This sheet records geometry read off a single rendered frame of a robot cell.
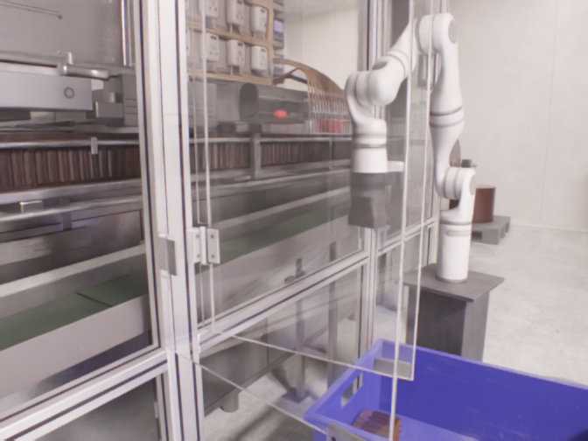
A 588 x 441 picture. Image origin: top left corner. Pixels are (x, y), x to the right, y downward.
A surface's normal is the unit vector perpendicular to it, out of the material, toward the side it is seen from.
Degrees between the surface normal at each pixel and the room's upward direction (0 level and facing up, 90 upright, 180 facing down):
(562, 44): 90
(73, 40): 90
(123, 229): 90
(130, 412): 90
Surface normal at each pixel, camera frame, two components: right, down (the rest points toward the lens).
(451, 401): -0.54, 0.16
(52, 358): 0.83, 0.11
